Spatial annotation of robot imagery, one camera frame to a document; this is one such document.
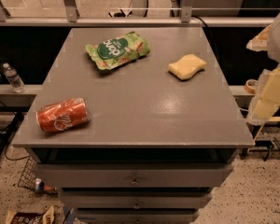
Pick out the tape roll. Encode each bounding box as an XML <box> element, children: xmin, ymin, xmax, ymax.
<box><xmin>245</xmin><ymin>79</ymin><xmax>258</xmax><ymax>94</ymax></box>

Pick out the wire basket on floor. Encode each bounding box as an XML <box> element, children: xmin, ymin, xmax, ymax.
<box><xmin>18</xmin><ymin>158</ymin><xmax>58</xmax><ymax>194</ymax></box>

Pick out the red coke can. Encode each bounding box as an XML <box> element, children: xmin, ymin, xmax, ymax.
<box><xmin>36</xmin><ymin>98</ymin><xmax>90</xmax><ymax>133</ymax></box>

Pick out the yellow sponge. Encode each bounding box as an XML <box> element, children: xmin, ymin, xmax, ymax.
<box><xmin>168</xmin><ymin>54</ymin><xmax>207</xmax><ymax>80</ymax></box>

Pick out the grey drawer cabinet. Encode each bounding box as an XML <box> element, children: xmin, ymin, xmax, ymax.
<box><xmin>11</xmin><ymin>26</ymin><xmax>256</xmax><ymax>224</ymax></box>

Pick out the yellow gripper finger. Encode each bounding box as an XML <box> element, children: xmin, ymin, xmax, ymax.
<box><xmin>252</xmin><ymin>66</ymin><xmax>280</xmax><ymax>119</ymax></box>
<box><xmin>246</xmin><ymin>25</ymin><xmax>271</xmax><ymax>51</ymax></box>

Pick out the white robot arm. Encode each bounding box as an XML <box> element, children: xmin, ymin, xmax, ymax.
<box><xmin>246</xmin><ymin>13</ymin><xmax>280</xmax><ymax>125</ymax></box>

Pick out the bottom drawer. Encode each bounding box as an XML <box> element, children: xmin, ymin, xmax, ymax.
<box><xmin>77</xmin><ymin>209</ymin><xmax>199</xmax><ymax>224</ymax></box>

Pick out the middle drawer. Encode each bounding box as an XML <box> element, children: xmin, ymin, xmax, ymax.
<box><xmin>60</xmin><ymin>191</ymin><xmax>212</xmax><ymax>209</ymax></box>

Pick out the brown snack bag on floor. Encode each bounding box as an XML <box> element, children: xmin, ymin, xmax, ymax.
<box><xmin>6</xmin><ymin>206</ymin><xmax>55</xmax><ymax>224</ymax></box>

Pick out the top drawer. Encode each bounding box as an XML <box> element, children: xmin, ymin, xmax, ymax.
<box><xmin>35</xmin><ymin>163</ymin><xmax>232</xmax><ymax>188</ymax></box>

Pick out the drawer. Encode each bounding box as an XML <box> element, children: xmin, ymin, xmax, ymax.
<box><xmin>77</xmin><ymin>209</ymin><xmax>199</xmax><ymax>224</ymax></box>
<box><xmin>35</xmin><ymin>163</ymin><xmax>232</xmax><ymax>188</ymax></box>
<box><xmin>60</xmin><ymin>191</ymin><xmax>212</xmax><ymax>209</ymax></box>

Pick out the green chip bag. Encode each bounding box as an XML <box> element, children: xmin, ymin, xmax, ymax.
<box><xmin>85</xmin><ymin>32</ymin><xmax>150</xmax><ymax>70</ymax></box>

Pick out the black cable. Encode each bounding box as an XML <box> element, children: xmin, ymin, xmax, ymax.
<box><xmin>0</xmin><ymin>89</ymin><xmax>31</xmax><ymax>161</ymax></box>

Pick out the clear water bottle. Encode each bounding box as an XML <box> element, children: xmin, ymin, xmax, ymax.
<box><xmin>3</xmin><ymin>63</ymin><xmax>25</xmax><ymax>93</ymax></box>

